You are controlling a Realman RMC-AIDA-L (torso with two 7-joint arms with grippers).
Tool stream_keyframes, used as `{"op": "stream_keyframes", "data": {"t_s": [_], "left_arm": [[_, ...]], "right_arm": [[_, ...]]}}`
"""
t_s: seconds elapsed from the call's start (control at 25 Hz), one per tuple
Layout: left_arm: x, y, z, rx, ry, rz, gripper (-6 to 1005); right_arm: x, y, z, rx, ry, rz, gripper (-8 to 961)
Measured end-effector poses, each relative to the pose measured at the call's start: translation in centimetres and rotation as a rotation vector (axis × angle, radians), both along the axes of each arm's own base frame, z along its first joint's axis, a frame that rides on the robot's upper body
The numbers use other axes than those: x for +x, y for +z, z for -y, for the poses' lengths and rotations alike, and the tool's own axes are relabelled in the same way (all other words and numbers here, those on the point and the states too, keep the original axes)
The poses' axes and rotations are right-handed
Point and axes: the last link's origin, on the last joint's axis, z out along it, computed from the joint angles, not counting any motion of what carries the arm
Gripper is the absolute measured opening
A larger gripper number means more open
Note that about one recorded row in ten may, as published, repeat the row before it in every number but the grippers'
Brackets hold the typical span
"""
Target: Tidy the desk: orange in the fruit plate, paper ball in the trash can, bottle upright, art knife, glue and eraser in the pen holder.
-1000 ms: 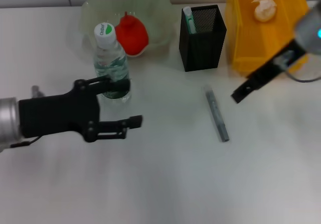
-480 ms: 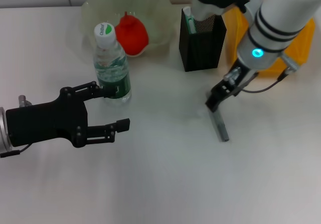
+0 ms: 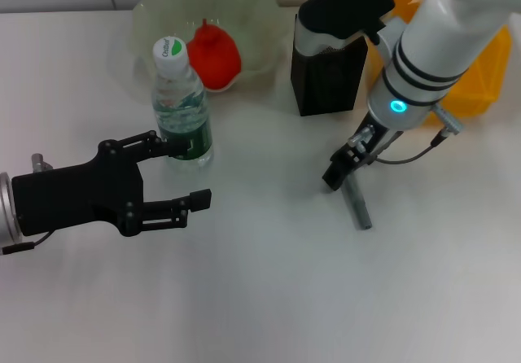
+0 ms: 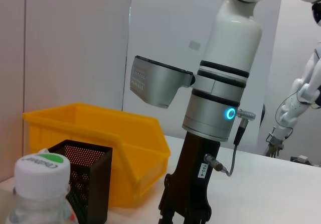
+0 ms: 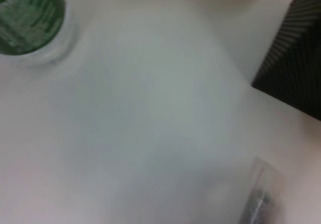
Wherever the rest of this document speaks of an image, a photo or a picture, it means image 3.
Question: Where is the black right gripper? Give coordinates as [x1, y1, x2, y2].
[322, 112, 402, 191]

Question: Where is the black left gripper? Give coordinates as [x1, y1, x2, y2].
[11, 131, 213, 238]

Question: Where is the grey marker pen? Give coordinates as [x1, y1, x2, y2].
[341, 173, 374, 232]

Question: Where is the water bottle green label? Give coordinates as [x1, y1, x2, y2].
[151, 37, 215, 173]

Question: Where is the red-orange fruit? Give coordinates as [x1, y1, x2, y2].
[186, 19, 242, 91]

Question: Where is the black mesh pen holder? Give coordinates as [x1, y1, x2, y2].
[291, 12, 370, 118]

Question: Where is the translucent wavy fruit bowl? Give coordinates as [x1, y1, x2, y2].
[130, 0, 282, 94]

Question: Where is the yellow plastic bin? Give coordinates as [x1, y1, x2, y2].
[386, 0, 512, 127]

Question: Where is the grey right arm cable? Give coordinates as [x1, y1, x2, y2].
[374, 103, 466, 164]

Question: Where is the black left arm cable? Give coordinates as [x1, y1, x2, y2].
[0, 232, 56, 257]

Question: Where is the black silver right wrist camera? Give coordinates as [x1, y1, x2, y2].
[293, 0, 396, 58]

